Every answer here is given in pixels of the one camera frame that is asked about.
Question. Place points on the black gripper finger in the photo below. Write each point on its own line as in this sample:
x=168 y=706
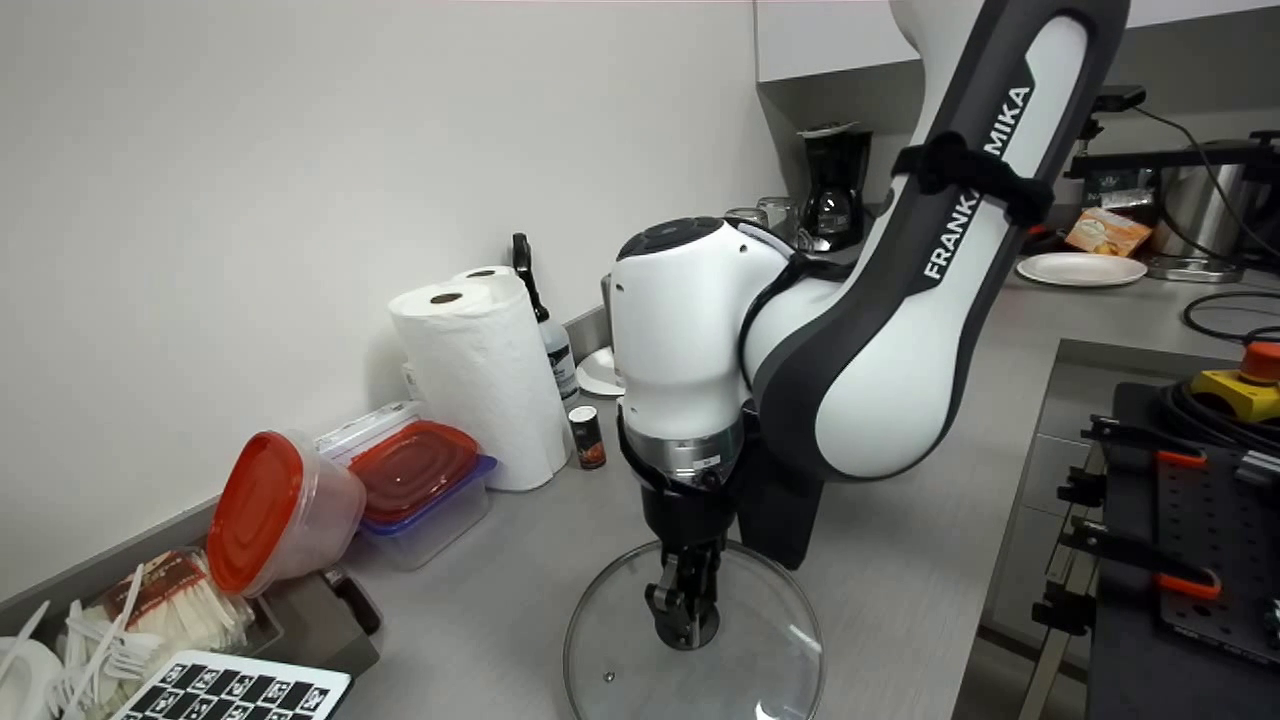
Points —
x=664 y=614
x=703 y=614

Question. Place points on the tub with orange lid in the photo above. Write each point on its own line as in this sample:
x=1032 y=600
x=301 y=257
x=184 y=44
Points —
x=263 y=514

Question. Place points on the spray bottle with black trigger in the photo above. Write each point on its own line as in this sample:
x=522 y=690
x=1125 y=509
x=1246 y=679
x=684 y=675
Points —
x=556 y=352

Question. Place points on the flat container with red lid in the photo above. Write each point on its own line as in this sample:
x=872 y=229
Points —
x=412 y=467

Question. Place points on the steel kettle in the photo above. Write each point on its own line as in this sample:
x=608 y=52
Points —
x=1207 y=207

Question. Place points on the orange and black clamp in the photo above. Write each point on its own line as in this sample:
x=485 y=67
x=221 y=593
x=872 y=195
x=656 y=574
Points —
x=1180 y=462
x=1188 y=585

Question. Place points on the small spice jar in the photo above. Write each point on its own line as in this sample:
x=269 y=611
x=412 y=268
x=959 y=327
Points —
x=587 y=443

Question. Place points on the slim white paper towel roll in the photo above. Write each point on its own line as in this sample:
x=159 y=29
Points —
x=485 y=279

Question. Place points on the purple plastic container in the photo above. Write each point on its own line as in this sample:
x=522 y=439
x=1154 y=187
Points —
x=445 y=527

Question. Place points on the yellow emergency stop box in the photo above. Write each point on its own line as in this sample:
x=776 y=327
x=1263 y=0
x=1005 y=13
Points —
x=1232 y=393

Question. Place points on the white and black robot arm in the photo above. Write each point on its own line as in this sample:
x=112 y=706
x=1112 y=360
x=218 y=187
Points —
x=881 y=346

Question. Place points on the clear tub with brown contents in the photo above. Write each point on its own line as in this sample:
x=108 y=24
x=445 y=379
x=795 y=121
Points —
x=175 y=605

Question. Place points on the glass pot lid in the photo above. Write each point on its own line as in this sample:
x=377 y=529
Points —
x=760 y=652

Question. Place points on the small white plate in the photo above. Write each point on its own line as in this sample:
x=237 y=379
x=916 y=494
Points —
x=596 y=379

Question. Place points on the black perforated board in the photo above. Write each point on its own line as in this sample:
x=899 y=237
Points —
x=1232 y=547

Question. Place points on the black and white keypad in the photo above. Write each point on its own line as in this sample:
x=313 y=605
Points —
x=232 y=690

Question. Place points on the orange snack packet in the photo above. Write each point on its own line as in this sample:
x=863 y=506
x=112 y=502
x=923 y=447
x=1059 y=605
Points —
x=1106 y=229

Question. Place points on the white wall cabinet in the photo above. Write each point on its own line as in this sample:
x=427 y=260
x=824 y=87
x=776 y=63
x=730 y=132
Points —
x=824 y=33

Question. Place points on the clear plastic container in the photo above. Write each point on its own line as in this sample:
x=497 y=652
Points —
x=355 y=428

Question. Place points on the large white plate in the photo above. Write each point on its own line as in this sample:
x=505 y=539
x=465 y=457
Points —
x=1085 y=268

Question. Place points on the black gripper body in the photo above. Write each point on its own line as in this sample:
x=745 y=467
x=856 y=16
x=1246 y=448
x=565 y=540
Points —
x=684 y=527

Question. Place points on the grey tray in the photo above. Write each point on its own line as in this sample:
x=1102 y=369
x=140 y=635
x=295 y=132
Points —
x=301 y=627

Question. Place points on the black coffee maker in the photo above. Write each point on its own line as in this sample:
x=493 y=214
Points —
x=836 y=180

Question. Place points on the large white paper towel roll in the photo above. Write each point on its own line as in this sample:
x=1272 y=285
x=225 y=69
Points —
x=485 y=384

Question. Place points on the black camera on tripod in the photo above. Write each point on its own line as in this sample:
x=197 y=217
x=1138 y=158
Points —
x=1122 y=98

